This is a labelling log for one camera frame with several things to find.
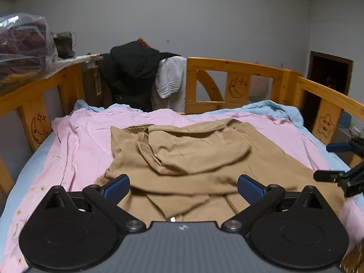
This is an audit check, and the tan hooded zip jacket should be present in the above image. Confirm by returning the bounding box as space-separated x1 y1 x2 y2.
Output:
96 119 344 224

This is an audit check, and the brown patterned quilt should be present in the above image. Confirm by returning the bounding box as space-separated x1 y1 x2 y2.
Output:
340 246 364 273

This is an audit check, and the wooden bed frame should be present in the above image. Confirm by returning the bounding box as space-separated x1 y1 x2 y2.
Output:
0 57 364 197

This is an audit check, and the black leather bag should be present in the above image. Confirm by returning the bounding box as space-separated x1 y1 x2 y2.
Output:
51 31 75 59

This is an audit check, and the red paper decoration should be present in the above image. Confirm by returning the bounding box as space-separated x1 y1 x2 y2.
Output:
137 38 150 48

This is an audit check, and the white grey garment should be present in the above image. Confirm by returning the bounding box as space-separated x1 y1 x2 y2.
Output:
151 56 187 112

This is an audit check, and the clear plastic bag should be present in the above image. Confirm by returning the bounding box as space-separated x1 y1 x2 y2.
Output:
1 13 58 92

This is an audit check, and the light blue blanket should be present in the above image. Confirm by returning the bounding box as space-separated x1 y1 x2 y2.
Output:
1 100 349 232

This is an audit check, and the pink bed sheet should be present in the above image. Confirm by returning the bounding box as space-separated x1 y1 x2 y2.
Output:
0 106 364 273

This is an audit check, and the black clothes pile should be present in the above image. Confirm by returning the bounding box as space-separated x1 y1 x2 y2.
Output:
101 41 175 111

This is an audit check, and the dark doorway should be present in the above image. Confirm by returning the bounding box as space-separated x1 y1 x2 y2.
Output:
301 51 354 131

